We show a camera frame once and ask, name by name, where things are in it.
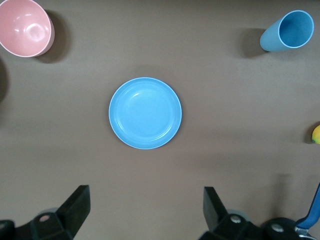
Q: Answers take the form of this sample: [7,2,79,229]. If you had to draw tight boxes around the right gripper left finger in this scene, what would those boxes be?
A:
[0,184,91,240]

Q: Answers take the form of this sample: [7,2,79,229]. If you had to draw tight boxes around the pink deep bowl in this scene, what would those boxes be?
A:
[0,0,56,58]

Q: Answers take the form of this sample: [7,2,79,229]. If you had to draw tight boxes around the blue plastic cup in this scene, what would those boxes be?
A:
[259,9,315,53]

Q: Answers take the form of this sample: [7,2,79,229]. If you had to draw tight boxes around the brown table cover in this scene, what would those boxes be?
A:
[0,0,320,240]

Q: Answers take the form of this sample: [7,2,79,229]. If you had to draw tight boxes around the yellow lemon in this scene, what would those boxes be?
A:
[311,124,320,145]

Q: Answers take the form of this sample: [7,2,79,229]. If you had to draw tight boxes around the blue shallow plate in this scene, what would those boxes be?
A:
[108,76,183,150]

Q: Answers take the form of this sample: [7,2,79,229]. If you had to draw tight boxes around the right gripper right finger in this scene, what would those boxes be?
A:
[198,186,297,240]

